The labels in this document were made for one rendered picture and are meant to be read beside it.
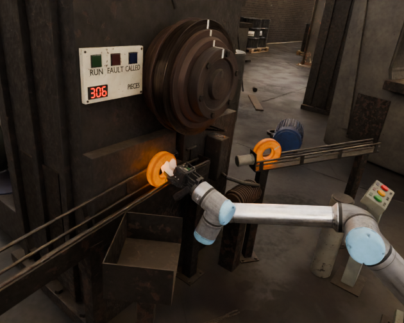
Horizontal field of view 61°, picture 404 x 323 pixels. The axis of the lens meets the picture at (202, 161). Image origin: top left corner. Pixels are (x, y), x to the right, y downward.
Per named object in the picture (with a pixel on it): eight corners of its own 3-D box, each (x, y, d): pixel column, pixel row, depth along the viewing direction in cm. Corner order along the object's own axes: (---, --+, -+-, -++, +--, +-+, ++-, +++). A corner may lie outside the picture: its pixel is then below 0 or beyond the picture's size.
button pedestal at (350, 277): (328, 285, 197) (359, 193, 171) (341, 264, 215) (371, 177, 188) (356, 300, 189) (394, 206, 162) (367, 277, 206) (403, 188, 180)
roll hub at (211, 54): (185, 122, 134) (190, 48, 122) (224, 109, 155) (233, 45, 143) (195, 125, 131) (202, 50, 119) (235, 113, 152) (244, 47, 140)
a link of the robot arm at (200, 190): (210, 200, 141) (195, 209, 133) (201, 193, 142) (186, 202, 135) (217, 184, 136) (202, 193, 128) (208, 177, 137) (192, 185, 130)
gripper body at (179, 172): (186, 160, 141) (207, 177, 136) (180, 175, 146) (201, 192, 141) (173, 166, 135) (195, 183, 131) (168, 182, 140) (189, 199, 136)
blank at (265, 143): (260, 169, 189) (262, 172, 186) (247, 149, 181) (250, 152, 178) (282, 152, 189) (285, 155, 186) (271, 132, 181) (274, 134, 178)
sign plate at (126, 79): (81, 102, 116) (78, 48, 109) (138, 92, 135) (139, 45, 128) (85, 104, 115) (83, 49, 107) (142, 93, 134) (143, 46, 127)
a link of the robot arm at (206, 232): (217, 234, 146) (228, 213, 140) (210, 251, 136) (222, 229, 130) (197, 224, 147) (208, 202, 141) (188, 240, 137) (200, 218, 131)
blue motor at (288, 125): (268, 156, 356) (274, 125, 342) (274, 139, 406) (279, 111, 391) (297, 163, 349) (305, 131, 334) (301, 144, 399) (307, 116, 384)
